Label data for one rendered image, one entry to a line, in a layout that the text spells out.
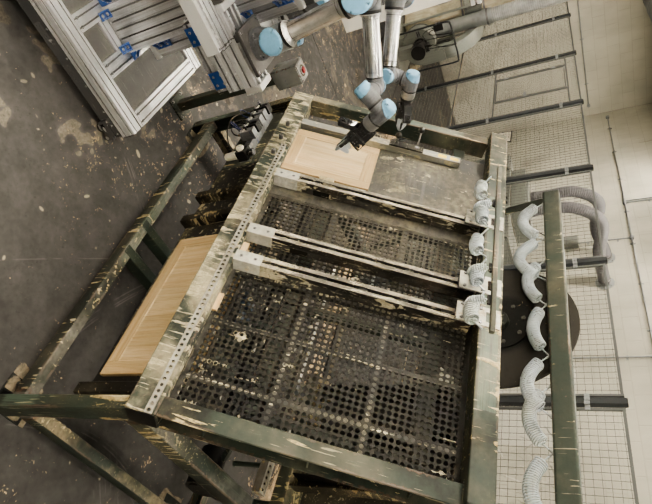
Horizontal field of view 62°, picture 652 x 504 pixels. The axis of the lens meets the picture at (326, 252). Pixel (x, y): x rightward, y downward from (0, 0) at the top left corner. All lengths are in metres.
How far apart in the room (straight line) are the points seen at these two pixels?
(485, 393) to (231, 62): 1.86
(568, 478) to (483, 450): 0.56
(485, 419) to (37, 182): 2.27
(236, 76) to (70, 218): 1.10
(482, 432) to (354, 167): 1.59
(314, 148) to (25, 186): 1.47
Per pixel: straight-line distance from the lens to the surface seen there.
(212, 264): 2.45
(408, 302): 2.43
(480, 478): 2.09
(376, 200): 2.80
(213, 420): 2.06
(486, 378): 2.27
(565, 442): 2.66
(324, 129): 3.27
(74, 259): 3.04
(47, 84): 3.17
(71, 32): 3.07
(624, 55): 11.96
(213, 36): 2.64
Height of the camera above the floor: 2.34
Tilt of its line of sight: 26 degrees down
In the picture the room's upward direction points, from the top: 83 degrees clockwise
